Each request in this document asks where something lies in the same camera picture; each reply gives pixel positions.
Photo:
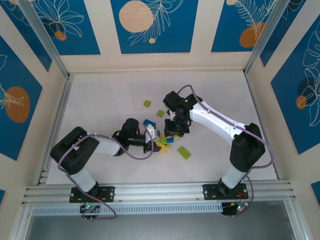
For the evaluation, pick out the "orange long lego brick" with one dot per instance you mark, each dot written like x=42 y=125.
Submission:
x=165 y=149

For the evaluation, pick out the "green long lego brick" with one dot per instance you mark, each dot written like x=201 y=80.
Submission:
x=184 y=152
x=161 y=140

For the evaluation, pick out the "blue lego brick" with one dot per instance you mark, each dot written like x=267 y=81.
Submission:
x=149 y=122
x=170 y=140

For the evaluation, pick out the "green small lego brick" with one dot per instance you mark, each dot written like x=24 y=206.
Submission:
x=160 y=113
x=147 y=103

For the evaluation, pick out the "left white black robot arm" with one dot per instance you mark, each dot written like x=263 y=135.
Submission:
x=72 y=160

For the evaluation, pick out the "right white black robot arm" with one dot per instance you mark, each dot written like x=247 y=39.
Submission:
x=212 y=120

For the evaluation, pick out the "grey metal panel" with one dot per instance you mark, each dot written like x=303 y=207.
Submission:
x=162 y=228

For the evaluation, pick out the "small green circuit board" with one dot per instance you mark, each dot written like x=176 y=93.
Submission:
x=87 y=207
x=235 y=208

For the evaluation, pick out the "long aluminium mounting rail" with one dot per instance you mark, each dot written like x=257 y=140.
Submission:
x=162 y=191

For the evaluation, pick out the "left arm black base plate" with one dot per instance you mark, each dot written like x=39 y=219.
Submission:
x=107 y=195

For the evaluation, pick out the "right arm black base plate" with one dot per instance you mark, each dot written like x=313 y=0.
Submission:
x=210 y=192

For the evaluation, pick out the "blue floral wall poster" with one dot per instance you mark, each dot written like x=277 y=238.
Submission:
x=2 y=197
x=25 y=42
x=82 y=37
x=175 y=37
x=225 y=25
x=316 y=190
x=287 y=112
x=280 y=45
x=10 y=75

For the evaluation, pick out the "aluminium frame bar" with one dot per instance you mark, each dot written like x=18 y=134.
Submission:
x=62 y=105
x=254 y=100

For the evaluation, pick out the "aluminium frame post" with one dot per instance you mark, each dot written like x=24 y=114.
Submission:
x=17 y=235
x=267 y=37
x=297 y=225
x=45 y=37

